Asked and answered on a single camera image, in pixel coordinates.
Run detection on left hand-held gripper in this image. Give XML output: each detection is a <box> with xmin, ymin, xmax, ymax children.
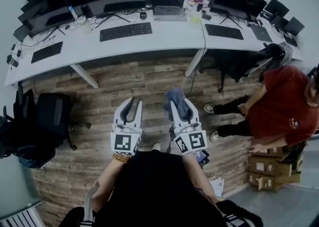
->
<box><xmin>110</xmin><ymin>97</ymin><xmax>144</xmax><ymax>157</ymax></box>

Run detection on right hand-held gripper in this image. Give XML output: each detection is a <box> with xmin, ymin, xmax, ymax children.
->
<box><xmin>169</xmin><ymin>97</ymin><xmax>208</xmax><ymax>156</ymax></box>

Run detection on blue-grey cloth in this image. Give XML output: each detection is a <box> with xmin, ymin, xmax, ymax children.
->
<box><xmin>162</xmin><ymin>87</ymin><xmax>190</xmax><ymax>120</ymax></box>

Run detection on black keyboard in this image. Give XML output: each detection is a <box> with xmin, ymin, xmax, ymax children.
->
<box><xmin>204</xmin><ymin>23</ymin><xmax>245</xmax><ymax>41</ymax></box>
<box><xmin>30</xmin><ymin>41</ymin><xmax>64</xmax><ymax>64</ymax></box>
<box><xmin>99</xmin><ymin>22</ymin><xmax>153</xmax><ymax>43</ymax></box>

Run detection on person's left forearm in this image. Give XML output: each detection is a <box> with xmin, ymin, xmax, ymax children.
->
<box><xmin>90</xmin><ymin>155</ymin><xmax>132</xmax><ymax>214</ymax></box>

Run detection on person's right forearm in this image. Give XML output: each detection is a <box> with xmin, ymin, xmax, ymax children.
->
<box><xmin>182</xmin><ymin>155</ymin><xmax>220</xmax><ymax>205</ymax></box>

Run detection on white desk leg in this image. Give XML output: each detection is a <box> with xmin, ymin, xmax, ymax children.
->
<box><xmin>184</xmin><ymin>49</ymin><xmax>205</xmax><ymax>78</ymax></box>
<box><xmin>69</xmin><ymin>64</ymin><xmax>100</xmax><ymax>90</ymax></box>

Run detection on white papers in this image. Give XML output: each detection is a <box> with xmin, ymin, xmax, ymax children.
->
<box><xmin>207</xmin><ymin>175</ymin><xmax>225</xmax><ymax>199</ymax></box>

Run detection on person's black clothing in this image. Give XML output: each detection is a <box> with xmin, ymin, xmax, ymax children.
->
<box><xmin>58</xmin><ymin>149</ymin><xmax>264</xmax><ymax>227</ymax></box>

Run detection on black jacket on chair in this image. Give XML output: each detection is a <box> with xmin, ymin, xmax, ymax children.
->
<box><xmin>214</xmin><ymin>42</ymin><xmax>286</xmax><ymax>94</ymax></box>

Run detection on cardboard boxes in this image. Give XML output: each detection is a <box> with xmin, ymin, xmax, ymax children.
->
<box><xmin>247</xmin><ymin>145</ymin><xmax>304</xmax><ymax>192</ymax></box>

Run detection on white bottle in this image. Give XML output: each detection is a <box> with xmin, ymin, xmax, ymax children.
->
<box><xmin>76</xmin><ymin>14</ymin><xmax>93</xmax><ymax>35</ymax></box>

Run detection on closed black laptop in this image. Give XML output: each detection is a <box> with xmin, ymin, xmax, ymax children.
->
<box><xmin>249</xmin><ymin>23</ymin><xmax>273</xmax><ymax>43</ymax></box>

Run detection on open grey laptop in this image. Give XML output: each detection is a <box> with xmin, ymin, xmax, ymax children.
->
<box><xmin>150</xmin><ymin>0</ymin><xmax>188</xmax><ymax>22</ymax></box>

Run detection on grey garment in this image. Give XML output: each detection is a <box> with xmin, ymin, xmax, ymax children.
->
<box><xmin>273</xmin><ymin>41</ymin><xmax>295</xmax><ymax>67</ymax></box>

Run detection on black webcam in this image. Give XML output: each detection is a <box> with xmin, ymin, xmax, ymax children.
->
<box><xmin>6</xmin><ymin>54</ymin><xmax>20</xmax><ymax>69</ymax></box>

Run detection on small black monitor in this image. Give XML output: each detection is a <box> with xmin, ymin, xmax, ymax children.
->
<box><xmin>263</xmin><ymin>0</ymin><xmax>290</xmax><ymax>19</ymax></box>
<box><xmin>283</xmin><ymin>16</ymin><xmax>306</xmax><ymax>37</ymax></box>

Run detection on white radiator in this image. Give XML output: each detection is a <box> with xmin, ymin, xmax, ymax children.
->
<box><xmin>0</xmin><ymin>202</ymin><xmax>44</xmax><ymax>227</ymax></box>

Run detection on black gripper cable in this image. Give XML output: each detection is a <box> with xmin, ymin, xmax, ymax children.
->
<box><xmin>166</xmin><ymin>126</ymin><xmax>175</xmax><ymax>155</ymax></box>

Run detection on wooden bead bracelet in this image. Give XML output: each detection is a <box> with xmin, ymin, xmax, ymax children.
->
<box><xmin>112</xmin><ymin>153</ymin><xmax>132</xmax><ymax>164</ymax></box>

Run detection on long black cable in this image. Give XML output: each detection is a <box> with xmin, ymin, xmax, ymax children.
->
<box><xmin>186</xmin><ymin>20</ymin><xmax>208</xmax><ymax>98</ymax></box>

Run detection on white patterned strap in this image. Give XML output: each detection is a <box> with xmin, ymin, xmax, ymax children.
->
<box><xmin>83</xmin><ymin>180</ymin><xmax>101</xmax><ymax>222</ymax></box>

